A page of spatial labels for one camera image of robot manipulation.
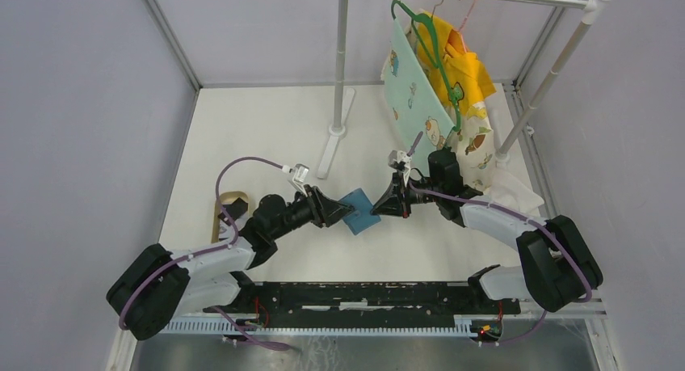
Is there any green clothes hanger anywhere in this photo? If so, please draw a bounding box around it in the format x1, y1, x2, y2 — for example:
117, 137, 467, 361
390, 0, 462, 132

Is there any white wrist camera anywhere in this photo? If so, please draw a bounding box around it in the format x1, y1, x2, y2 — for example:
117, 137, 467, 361
388, 150, 411, 185
281, 163, 309, 195

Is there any white cartoon print garment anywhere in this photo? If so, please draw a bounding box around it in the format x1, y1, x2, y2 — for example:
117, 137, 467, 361
447, 101, 544, 213

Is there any silver white clothes rack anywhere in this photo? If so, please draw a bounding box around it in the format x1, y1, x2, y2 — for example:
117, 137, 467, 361
317, 0, 616, 180

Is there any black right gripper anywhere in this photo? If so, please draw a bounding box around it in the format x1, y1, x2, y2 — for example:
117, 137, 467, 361
371, 169, 443, 219

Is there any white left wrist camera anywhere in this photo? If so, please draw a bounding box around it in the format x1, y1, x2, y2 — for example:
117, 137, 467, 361
281, 163, 309, 195

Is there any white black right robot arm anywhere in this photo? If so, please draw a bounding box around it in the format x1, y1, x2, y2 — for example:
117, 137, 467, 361
371, 150, 604, 313

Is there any white slotted cable duct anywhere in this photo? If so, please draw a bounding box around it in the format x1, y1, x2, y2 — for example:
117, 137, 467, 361
161, 316, 477, 339

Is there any yellow child shirt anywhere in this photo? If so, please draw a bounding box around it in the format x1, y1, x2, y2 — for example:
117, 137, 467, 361
415, 17, 495, 120

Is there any pink clothes hanger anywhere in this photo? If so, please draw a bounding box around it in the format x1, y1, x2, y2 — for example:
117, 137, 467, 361
431, 0, 478, 38

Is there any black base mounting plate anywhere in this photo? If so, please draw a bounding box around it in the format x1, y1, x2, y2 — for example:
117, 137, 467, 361
221, 281, 521, 329

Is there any beige oval card tray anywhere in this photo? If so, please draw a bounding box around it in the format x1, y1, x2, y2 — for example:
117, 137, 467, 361
211, 191, 251, 243

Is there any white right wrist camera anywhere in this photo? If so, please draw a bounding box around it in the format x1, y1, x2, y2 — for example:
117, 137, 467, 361
388, 150, 411, 185

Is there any mint cartoon print cloth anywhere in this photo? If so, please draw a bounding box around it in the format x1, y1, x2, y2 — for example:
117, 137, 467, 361
381, 20, 456, 159

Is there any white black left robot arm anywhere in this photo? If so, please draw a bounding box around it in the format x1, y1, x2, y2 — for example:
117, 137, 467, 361
106, 185, 355, 340

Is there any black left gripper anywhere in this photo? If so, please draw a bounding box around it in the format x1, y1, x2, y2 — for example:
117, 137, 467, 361
271, 183, 354, 240

